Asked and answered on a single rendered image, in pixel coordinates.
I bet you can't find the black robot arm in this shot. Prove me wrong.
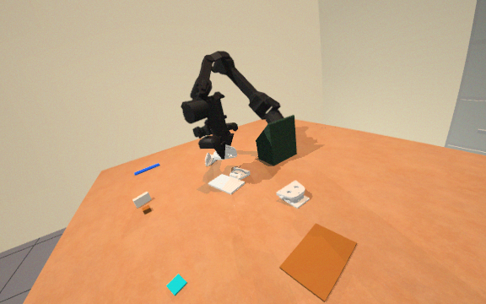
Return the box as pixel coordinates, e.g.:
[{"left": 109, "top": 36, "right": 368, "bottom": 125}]
[{"left": 181, "top": 51, "right": 284, "bottom": 138}]

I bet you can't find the cyan flat rectangular block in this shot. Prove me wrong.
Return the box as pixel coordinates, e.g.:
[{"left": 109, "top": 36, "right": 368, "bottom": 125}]
[{"left": 166, "top": 274, "right": 187, "bottom": 296}]

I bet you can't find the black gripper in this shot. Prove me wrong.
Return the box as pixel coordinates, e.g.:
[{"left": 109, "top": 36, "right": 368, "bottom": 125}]
[{"left": 198, "top": 113, "right": 238, "bottom": 160}]

